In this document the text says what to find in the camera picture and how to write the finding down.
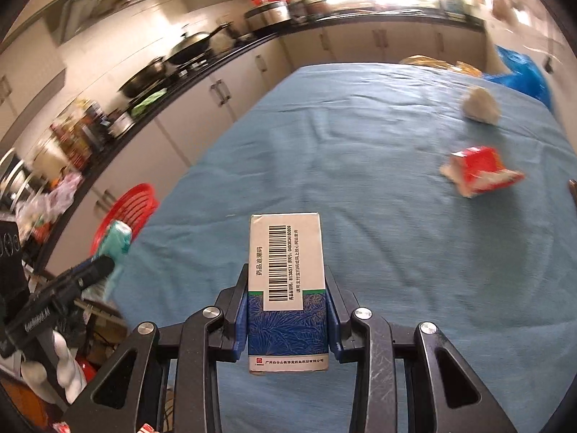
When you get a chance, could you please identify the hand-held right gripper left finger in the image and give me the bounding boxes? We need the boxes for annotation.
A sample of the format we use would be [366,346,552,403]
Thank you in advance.
[63,275,251,433]

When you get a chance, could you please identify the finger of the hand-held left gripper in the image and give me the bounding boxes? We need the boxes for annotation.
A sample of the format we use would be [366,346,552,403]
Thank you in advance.
[0,255,116,358]

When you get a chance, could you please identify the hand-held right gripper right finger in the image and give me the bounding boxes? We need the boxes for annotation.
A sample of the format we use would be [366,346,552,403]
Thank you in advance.
[326,271,519,433]

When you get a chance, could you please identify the white blue medicine box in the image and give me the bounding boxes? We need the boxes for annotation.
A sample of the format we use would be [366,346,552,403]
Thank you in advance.
[248,212,330,375]

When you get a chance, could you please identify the teal snack packet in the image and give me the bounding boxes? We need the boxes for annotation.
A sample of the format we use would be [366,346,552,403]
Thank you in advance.
[92,219,134,290]

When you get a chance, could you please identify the red plastic basket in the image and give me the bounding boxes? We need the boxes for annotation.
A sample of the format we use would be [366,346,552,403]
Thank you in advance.
[89,183,160,259]

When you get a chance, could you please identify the person's left hand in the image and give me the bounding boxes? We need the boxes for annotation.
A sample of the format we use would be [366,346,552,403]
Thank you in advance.
[20,328,89,405]

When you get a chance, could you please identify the pink plastic bag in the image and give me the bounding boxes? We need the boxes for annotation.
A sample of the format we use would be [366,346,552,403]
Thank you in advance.
[42,173,85,211]

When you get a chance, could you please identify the blue tablecloth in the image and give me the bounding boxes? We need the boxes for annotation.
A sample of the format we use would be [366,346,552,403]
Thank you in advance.
[107,63,577,433]

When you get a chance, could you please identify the row of condiment bottles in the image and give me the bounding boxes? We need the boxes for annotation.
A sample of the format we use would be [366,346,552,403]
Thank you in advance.
[49,98,114,169]

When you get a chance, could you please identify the white plastic tub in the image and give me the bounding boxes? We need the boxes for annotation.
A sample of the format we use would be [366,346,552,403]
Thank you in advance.
[108,110,135,139]

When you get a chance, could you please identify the green cloth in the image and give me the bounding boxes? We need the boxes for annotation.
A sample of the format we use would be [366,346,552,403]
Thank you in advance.
[130,89,169,116]

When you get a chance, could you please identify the red orange cardboard packet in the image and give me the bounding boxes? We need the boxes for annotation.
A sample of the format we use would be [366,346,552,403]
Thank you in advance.
[440,145,527,200]

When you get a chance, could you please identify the black open wok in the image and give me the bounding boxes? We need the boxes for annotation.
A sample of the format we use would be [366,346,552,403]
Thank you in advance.
[118,56,168,99]

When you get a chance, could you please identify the white base cabinets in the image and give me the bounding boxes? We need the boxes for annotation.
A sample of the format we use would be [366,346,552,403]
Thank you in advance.
[44,22,488,277]

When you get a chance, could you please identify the crumpled white tissue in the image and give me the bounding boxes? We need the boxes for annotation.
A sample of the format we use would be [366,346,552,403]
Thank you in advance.
[460,86,501,125]

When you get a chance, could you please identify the black kitchen countertop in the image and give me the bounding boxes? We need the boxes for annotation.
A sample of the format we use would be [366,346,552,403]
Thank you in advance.
[0,11,486,219]

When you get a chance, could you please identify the black wok with lid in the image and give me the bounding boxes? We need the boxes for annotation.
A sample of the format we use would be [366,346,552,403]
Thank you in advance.
[166,22,234,66]

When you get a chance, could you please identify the yellow plastic bag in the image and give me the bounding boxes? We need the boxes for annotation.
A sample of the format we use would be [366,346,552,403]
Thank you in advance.
[398,54,484,78]

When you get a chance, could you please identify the silver rice cooker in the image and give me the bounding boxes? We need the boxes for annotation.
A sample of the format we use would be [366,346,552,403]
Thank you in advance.
[245,2,293,33]

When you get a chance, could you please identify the blue plastic bag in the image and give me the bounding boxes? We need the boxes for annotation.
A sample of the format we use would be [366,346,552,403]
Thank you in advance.
[484,44,554,110]

